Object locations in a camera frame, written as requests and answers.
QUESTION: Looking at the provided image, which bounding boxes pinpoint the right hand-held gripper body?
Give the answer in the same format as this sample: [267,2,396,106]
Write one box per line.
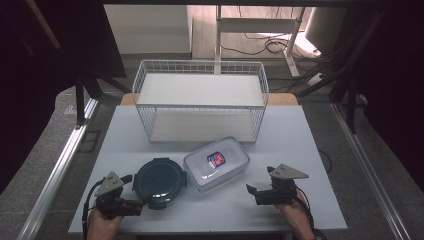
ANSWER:
[255,163,309,206]

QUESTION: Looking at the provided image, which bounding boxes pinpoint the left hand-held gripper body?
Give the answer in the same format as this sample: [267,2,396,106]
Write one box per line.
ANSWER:
[94,171,145,220]

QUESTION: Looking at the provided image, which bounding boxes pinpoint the round dark lidded container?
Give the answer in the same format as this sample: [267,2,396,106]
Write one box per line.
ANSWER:
[132,157,188,211]

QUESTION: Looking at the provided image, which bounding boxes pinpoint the clear rectangular lidded container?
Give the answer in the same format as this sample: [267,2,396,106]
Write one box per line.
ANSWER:
[182,136,251,195]

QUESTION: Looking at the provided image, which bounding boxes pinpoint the white wire shelf rack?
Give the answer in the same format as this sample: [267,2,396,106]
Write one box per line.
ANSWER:
[132,59,270,144]

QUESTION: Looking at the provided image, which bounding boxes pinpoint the person's right hand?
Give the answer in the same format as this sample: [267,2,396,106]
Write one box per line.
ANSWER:
[274,195,317,240]

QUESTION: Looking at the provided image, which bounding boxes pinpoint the person's left hand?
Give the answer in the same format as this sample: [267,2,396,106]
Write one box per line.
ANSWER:
[87,203,125,240]

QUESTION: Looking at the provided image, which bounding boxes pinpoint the black metal stand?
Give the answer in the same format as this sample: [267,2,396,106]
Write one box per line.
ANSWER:
[293,9,388,135]
[74,66,132,128]

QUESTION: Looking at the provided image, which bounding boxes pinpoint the dark curtain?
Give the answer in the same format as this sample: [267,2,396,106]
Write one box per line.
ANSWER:
[333,0,424,185]
[0,0,128,195]

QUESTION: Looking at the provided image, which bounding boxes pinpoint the white metal stand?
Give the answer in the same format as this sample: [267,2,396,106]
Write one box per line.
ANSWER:
[214,4,306,78]

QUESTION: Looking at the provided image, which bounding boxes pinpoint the white cabinet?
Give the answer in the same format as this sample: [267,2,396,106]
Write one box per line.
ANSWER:
[103,4,194,56]

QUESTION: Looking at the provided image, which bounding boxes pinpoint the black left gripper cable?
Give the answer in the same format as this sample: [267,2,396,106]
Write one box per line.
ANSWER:
[82,179,105,240]

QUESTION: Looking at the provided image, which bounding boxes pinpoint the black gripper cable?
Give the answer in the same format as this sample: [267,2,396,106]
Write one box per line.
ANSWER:
[294,186,316,232]
[82,179,105,240]

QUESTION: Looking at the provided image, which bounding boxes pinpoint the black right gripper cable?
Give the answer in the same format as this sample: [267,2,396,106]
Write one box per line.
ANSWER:
[294,186,316,232]

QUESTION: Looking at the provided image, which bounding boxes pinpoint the aluminium rail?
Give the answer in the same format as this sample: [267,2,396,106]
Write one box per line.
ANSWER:
[329,101,406,240]
[16,98,100,240]

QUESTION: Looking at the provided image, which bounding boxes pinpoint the thin black cable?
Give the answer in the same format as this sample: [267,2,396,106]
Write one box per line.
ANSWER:
[316,147,334,175]

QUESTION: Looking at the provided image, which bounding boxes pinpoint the black floor cables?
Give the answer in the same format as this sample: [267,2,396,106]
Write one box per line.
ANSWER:
[220,5,323,58]

